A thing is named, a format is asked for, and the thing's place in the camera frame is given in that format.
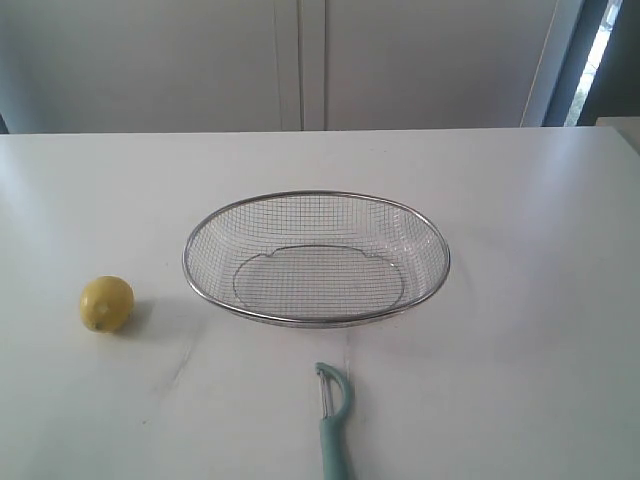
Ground teal handled peeler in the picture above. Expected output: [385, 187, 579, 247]
[315, 362, 353, 480]

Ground yellow lemon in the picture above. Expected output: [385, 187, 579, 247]
[79, 276, 135, 333]

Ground white cabinet doors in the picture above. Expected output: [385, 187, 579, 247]
[1, 1, 581, 133]

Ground white side table corner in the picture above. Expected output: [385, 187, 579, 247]
[596, 116, 640, 153]

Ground oval wire mesh basket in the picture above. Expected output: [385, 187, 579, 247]
[182, 190, 451, 329]

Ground window with dark frame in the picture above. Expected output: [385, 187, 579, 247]
[542, 0, 639, 127]

